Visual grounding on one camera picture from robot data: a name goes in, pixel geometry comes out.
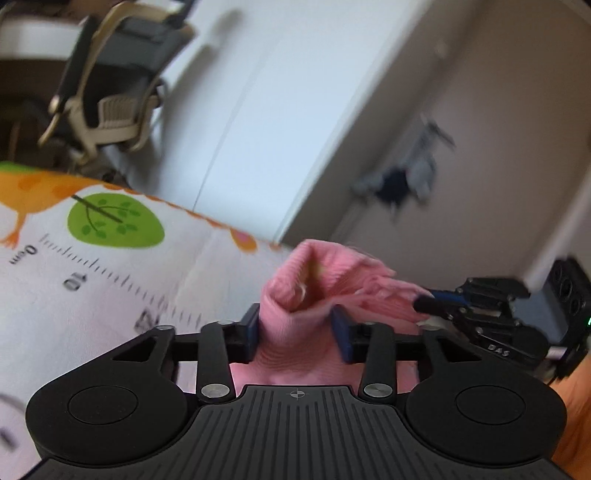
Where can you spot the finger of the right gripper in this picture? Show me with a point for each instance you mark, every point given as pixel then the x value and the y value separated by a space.
pixel 438 307
pixel 452 297

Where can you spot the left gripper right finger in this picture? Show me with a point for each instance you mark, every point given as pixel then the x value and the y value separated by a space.
pixel 373 345

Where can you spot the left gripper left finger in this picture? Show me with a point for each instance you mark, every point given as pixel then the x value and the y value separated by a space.
pixel 220 346

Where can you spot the pink ribbed child top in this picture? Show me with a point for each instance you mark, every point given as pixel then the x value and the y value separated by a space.
pixel 296 345

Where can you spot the grey plush toy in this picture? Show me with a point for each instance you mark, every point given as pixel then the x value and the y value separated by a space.
pixel 412 178

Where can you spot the cartoon printed play mat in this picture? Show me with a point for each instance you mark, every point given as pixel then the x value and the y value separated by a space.
pixel 87 266

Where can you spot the white wardrobe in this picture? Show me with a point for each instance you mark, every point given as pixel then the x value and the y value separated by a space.
pixel 257 102

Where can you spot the beige mesh office chair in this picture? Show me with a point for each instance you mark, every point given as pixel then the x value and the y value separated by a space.
pixel 109 88

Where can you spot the white desk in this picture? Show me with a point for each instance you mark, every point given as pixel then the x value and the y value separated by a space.
pixel 33 38

